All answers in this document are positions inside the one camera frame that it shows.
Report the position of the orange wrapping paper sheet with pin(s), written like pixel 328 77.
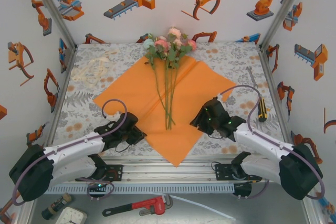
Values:
pixel 131 90

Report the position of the cream ribbon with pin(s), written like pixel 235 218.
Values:
pixel 92 70

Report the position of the artificial flower bouquet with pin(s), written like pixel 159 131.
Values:
pixel 165 48

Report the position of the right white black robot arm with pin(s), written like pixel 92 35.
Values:
pixel 299 174

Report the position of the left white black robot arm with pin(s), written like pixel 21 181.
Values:
pixel 78 142

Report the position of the yellow black utility knife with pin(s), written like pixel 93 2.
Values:
pixel 262 110

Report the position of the black controller board green light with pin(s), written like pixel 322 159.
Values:
pixel 98 186

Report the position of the floral print tablecloth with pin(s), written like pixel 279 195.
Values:
pixel 223 61

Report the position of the red pipe wrench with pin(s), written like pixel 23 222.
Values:
pixel 147 205

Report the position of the white alarm clock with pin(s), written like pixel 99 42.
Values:
pixel 71 216

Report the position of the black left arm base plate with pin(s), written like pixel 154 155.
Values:
pixel 118 172

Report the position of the aluminium mounting rail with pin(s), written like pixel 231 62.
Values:
pixel 168 174

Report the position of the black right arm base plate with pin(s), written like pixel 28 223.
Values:
pixel 221 172

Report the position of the aluminium side rail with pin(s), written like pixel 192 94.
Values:
pixel 273 87
pixel 61 98

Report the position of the aluminium frame post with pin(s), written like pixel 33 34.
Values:
pixel 50 9
pixel 286 6

